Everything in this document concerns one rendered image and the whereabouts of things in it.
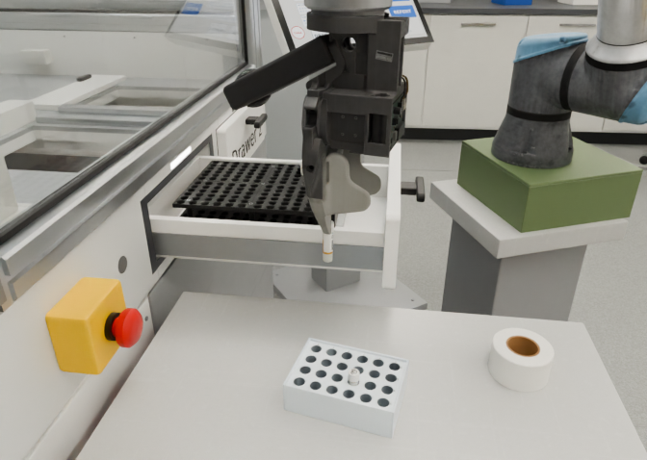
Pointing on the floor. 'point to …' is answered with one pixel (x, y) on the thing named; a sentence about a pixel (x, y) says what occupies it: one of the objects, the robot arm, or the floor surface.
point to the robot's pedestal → (512, 260)
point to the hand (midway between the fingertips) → (323, 217)
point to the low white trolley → (181, 383)
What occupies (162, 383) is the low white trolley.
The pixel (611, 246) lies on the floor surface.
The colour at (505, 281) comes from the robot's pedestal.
